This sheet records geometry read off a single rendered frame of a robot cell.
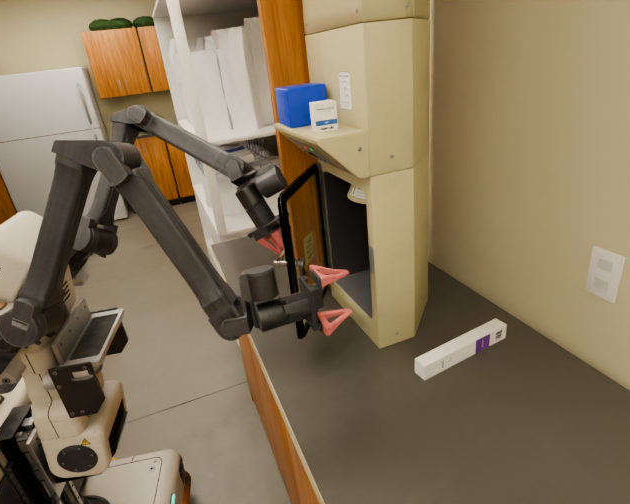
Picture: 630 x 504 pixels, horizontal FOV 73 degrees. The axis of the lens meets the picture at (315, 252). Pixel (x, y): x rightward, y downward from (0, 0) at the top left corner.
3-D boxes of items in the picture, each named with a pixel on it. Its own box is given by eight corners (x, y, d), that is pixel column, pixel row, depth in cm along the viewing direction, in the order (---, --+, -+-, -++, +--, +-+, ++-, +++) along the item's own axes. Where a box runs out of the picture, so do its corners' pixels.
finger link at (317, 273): (354, 268, 85) (311, 280, 82) (356, 299, 88) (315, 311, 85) (340, 256, 91) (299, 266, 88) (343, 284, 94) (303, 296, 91)
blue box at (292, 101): (314, 118, 113) (310, 82, 109) (329, 122, 105) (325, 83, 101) (279, 124, 110) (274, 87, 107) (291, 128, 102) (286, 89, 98)
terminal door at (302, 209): (329, 284, 137) (316, 161, 120) (301, 342, 111) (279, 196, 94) (327, 284, 137) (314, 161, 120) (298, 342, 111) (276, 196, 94)
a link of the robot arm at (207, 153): (150, 133, 130) (123, 118, 120) (159, 117, 130) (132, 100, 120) (253, 191, 114) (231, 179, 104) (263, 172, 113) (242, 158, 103)
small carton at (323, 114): (332, 126, 98) (330, 99, 96) (338, 129, 94) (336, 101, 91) (311, 129, 97) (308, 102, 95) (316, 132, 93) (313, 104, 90)
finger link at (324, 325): (356, 298, 88) (314, 311, 85) (358, 326, 91) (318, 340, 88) (342, 284, 94) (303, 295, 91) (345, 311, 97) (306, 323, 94)
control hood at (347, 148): (316, 153, 121) (312, 117, 116) (371, 177, 93) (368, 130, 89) (278, 160, 117) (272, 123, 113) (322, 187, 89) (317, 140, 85)
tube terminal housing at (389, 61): (396, 275, 148) (390, 26, 115) (457, 321, 120) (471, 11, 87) (331, 294, 140) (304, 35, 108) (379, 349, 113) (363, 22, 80)
